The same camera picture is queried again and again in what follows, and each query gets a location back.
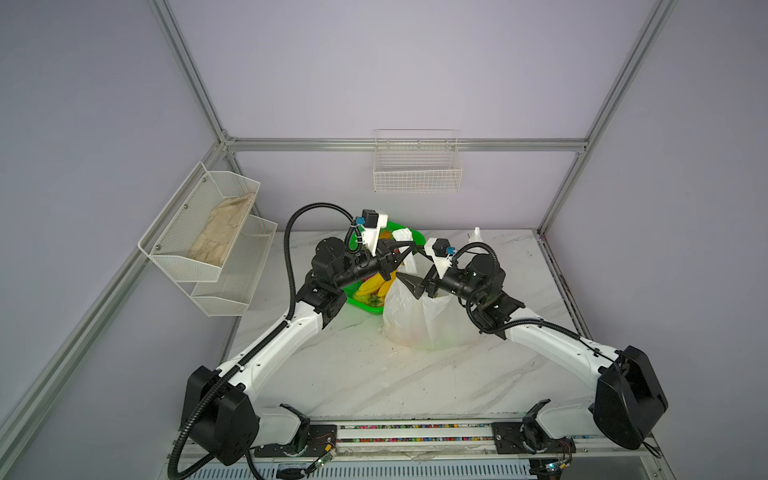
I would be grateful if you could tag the beige cloth in shelf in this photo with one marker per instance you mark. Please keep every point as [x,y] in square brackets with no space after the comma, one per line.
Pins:
[221,231]

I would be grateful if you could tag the white lemon print plastic bag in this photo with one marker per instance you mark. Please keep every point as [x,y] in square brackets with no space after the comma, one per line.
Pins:
[429,324]

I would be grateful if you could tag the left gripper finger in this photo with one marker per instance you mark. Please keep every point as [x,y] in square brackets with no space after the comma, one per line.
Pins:
[396,250]
[388,264]

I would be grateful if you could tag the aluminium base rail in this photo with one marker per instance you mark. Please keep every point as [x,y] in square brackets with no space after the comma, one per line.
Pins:
[470,448]

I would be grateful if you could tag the lower white mesh shelf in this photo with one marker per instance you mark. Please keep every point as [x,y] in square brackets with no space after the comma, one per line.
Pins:
[232,293]

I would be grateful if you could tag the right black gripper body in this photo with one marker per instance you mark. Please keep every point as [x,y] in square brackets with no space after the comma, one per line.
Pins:
[455,283]

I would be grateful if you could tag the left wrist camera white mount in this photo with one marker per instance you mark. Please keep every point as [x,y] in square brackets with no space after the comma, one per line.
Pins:
[368,226]

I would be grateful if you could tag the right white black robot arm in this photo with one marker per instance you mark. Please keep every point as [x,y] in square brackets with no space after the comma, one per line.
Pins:
[626,401]

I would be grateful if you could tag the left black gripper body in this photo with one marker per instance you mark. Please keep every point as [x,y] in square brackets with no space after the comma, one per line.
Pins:
[361,266]

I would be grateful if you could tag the white mesh shelf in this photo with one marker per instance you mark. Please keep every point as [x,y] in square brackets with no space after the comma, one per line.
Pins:
[232,293]
[181,242]

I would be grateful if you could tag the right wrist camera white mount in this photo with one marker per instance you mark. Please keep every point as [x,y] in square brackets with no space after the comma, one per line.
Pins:
[441,253]

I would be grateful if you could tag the upper white mesh shelf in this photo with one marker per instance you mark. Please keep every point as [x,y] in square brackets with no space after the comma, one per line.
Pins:
[181,242]

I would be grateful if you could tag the white wire wall basket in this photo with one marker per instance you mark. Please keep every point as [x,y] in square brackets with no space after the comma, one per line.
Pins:
[416,161]

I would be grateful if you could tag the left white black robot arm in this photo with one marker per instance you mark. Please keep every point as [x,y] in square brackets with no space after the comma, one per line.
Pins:
[221,419]

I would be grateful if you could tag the lower yellow banana bunch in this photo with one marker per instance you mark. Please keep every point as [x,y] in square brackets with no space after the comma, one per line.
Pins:
[374,290]

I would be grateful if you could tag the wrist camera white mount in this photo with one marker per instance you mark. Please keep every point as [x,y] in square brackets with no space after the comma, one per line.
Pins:
[441,253]
[368,226]

